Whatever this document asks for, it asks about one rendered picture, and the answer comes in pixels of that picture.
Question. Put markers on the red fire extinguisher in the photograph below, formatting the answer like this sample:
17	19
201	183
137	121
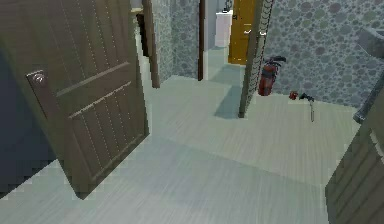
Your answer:
267	78

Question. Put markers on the dark brown door edge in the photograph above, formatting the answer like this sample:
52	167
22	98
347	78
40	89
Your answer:
254	56

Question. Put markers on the yellow wooden door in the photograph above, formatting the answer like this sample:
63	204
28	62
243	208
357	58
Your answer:
241	33

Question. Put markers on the small red round object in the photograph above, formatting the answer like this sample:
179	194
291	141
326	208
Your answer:
293	95

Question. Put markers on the dark brown panelled door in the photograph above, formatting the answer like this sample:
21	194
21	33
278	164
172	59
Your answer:
90	86

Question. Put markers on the brown wooden door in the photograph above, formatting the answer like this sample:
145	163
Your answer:
361	173

